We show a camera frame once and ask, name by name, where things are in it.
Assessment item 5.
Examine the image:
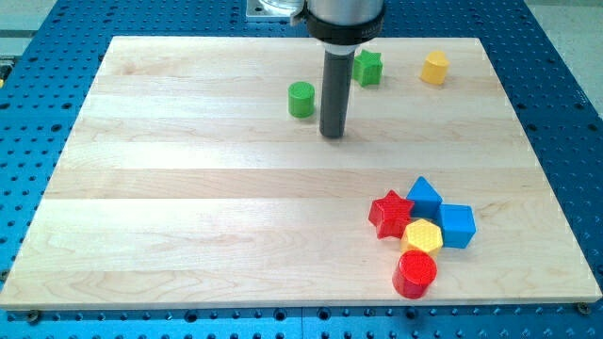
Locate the red star block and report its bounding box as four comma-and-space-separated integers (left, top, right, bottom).
368, 190, 415, 239

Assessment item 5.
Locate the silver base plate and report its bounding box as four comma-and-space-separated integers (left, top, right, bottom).
245, 0, 304, 23

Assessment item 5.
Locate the green star block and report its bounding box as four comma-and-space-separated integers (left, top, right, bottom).
352, 49, 383, 87

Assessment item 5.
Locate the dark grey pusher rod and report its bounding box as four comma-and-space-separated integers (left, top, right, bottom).
319, 51, 354, 138

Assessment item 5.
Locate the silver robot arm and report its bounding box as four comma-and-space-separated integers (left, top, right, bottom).
289, 0, 385, 56

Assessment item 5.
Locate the blue triangle block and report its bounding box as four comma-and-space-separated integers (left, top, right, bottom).
406, 176, 443, 219

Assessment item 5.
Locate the green cylinder block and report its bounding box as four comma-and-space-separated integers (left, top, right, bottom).
287, 81, 315, 119

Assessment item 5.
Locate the light wooden board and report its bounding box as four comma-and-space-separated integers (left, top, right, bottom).
1, 37, 601, 311

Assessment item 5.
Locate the yellow hexagon block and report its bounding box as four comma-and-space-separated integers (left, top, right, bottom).
400, 218, 444, 259

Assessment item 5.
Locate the red cylinder block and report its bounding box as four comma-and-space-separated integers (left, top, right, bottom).
392, 250, 437, 299

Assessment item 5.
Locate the blue cube block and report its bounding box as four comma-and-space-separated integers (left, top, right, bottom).
435, 204, 476, 249

